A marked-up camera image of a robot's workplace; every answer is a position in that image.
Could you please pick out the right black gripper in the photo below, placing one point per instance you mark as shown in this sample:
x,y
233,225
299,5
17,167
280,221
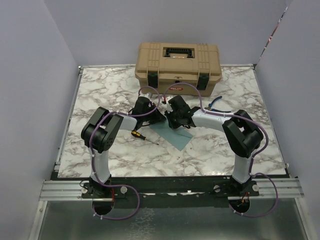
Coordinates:
x,y
171,124

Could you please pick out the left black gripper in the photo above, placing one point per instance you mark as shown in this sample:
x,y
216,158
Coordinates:
x,y
157,117

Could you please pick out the teal envelope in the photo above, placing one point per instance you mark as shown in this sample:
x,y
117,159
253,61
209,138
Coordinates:
x,y
179,138

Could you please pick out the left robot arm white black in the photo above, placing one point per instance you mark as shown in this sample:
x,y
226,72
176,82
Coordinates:
x,y
100,132

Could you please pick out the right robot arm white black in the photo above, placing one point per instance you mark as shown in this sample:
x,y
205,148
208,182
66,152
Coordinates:
x,y
244,137

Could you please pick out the yellow black screwdriver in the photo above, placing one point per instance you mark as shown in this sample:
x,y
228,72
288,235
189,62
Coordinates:
x,y
142,137

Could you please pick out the blue black pliers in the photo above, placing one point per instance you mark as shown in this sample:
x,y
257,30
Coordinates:
x,y
215,106

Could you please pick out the tan plastic toolbox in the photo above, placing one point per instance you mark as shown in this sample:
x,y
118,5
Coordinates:
x,y
178,68

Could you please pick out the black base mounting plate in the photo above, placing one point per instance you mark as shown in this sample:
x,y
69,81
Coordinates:
x,y
187,191

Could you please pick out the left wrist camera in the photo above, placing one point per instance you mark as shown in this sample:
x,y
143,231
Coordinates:
x,y
148,95

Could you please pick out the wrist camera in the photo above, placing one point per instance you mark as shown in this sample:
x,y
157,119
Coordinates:
x,y
166,102
148,95

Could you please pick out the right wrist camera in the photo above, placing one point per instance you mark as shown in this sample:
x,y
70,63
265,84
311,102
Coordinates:
x,y
166,102

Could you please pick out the aluminium frame rail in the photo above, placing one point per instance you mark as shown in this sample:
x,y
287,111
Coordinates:
x,y
61,190

